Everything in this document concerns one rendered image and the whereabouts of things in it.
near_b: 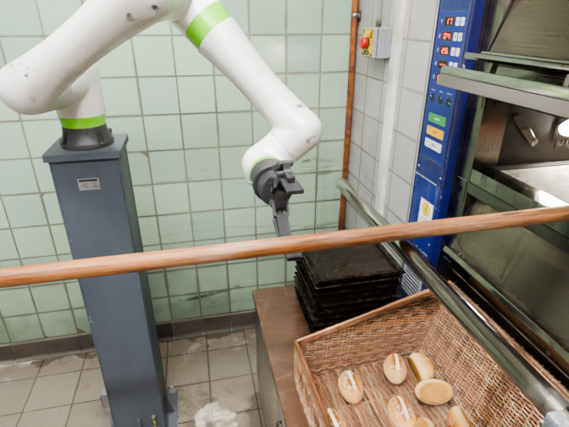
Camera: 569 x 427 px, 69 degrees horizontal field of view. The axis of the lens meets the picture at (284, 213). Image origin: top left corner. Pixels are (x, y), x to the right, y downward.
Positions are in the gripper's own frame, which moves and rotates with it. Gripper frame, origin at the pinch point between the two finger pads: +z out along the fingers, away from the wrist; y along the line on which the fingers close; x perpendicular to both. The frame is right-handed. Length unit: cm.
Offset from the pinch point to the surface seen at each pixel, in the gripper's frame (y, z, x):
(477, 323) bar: 2.5, 29.0, -18.4
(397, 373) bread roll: 57, -12, -33
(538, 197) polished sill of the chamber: 2, -5, -57
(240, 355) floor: 120, -94, 4
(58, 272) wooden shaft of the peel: 0.2, 7.6, 38.4
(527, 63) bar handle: -27, -4, -45
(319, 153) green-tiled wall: 24, -116, -40
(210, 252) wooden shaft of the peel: -0.1, 7.4, 15.6
